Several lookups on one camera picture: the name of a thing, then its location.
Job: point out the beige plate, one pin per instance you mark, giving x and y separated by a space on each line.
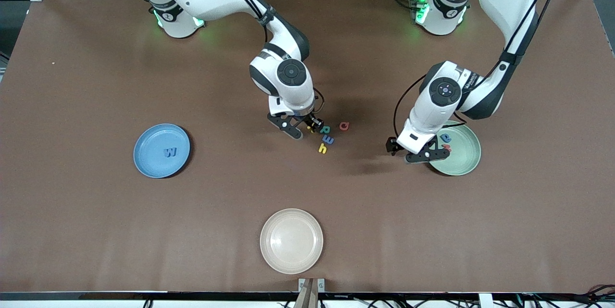
291 240

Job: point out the metal table edge bracket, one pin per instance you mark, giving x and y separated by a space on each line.
321 285

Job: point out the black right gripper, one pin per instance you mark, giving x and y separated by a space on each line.
313 121

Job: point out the blue plate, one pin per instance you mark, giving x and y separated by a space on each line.
151 154

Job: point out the teal foam uppercase R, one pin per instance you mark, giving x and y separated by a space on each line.
326 130

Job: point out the brown table mat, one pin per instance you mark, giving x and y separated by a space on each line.
96 226

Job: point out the blue foam lowercase m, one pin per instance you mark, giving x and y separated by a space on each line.
328 140

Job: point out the yellow foam lowercase h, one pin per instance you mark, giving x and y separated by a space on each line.
322 149

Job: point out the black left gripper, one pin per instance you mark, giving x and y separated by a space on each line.
392 145

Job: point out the blue foam lowercase a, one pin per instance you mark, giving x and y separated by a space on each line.
446 138

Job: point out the pink foam uppercase Q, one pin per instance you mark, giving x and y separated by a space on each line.
340 126

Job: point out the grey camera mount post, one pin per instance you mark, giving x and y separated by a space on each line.
307 298

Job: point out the green plate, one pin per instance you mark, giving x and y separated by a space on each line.
461 154

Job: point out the blue foam uppercase W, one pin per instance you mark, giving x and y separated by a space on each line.
170 153

